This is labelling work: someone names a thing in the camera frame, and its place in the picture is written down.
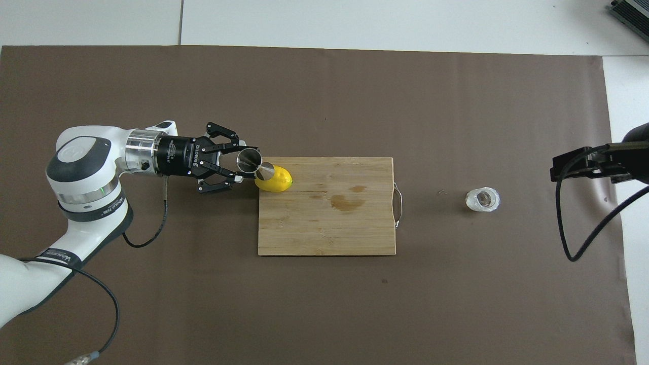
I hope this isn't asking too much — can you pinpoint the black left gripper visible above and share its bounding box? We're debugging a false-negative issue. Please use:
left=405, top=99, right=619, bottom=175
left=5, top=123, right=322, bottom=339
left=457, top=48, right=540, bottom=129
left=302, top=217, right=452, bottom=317
left=158, top=122, right=256, bottom=195

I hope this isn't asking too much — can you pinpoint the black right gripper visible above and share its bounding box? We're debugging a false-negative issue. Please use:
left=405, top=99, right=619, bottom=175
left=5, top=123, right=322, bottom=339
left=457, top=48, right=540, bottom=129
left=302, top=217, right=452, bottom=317
left=552, top=123, right=649, bottom=185

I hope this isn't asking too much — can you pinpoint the steel double jigger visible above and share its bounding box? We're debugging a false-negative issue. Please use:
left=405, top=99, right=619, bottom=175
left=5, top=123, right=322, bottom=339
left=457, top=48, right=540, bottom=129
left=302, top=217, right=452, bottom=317
left=236, top=148, right=276, bottom=182

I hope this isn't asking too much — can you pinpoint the small clear glass cup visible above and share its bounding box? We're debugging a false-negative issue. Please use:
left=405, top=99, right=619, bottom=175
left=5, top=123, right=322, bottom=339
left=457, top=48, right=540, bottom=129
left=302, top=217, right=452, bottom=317
left=465, top=187, right=501, bottom=213

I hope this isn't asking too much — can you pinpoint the yellow lemon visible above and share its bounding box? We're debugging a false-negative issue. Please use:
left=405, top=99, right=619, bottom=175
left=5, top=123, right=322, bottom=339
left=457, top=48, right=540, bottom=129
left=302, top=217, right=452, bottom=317
left=255, top=165, right=294, bottom=193

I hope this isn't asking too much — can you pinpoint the wooden cutting board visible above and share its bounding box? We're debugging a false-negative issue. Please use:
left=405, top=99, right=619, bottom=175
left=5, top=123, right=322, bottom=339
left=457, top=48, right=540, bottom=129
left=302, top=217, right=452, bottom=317
left=258, top=156, right=404, bottom=257

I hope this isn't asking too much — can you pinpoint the brown paper table mat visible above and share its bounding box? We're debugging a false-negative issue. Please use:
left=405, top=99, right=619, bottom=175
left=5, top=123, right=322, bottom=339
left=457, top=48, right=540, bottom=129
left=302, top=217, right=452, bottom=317
left=0, top=45, right=637, bottom=365

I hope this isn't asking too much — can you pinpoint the grey metal device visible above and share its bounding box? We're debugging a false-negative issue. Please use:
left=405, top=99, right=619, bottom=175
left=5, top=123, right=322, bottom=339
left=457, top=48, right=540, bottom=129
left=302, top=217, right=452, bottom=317
left=608, top=0, right=649, bottom=37

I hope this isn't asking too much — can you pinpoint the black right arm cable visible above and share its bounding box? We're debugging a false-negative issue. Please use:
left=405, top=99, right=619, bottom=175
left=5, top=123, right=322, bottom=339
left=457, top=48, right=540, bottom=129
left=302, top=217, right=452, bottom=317
left=555, top=143, right=649, bottom=263

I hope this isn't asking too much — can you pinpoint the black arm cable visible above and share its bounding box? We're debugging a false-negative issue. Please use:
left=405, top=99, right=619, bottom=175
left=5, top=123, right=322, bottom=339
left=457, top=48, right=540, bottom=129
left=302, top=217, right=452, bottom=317
left=20, top=175, right=170, bottom=365
left=555, top=143, right=649, bottom=263

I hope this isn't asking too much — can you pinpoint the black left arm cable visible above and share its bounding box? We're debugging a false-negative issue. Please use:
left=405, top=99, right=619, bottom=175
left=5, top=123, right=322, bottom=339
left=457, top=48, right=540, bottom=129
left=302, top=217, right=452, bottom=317
left=20, top=175, right=170, bottom=365

